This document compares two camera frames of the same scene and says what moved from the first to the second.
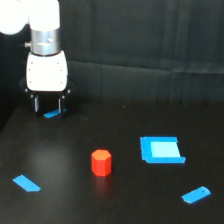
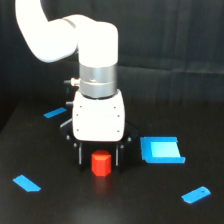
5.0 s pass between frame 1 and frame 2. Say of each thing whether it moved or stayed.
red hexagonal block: stayed
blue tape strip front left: stayed
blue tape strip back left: stayed
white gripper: moved
